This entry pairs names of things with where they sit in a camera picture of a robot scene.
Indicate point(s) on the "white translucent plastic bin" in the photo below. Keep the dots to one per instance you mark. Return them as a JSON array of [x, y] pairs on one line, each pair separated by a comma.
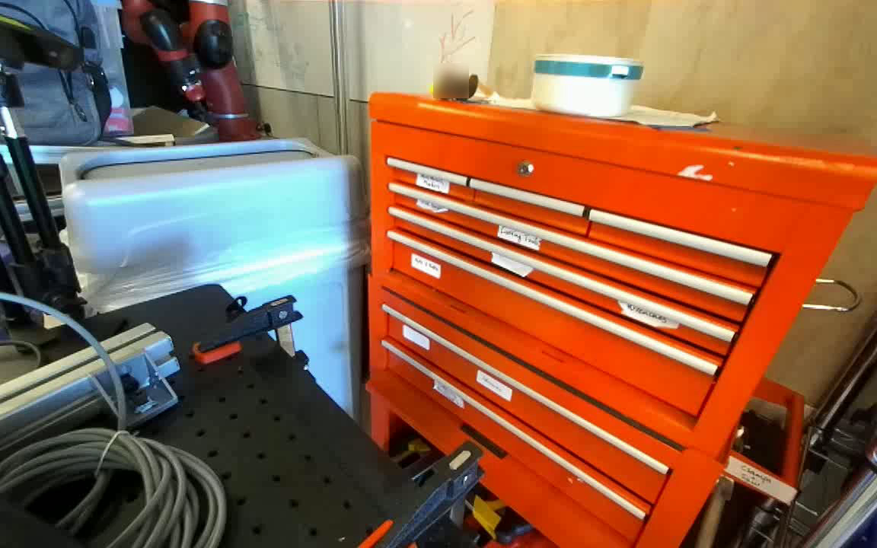
[[204, 224]]

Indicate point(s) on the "little brown bear toy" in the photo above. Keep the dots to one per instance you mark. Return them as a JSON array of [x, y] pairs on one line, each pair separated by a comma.
[[456, 86]]

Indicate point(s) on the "aluminium extrusion rail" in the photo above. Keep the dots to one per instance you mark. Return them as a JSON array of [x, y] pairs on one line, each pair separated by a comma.
[[43, 385]]

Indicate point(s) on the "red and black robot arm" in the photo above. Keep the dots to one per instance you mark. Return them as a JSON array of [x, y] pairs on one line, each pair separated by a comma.
[[219, 72]]

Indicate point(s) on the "white pot with teal band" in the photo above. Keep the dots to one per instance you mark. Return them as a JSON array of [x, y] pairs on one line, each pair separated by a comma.
[[587, 89]]

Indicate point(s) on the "black camera tripod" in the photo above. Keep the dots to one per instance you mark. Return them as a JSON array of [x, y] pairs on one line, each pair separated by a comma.
[[31, 255]]

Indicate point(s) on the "orange metal tool chest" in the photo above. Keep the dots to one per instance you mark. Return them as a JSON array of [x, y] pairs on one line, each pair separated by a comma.
[[563, 336]]

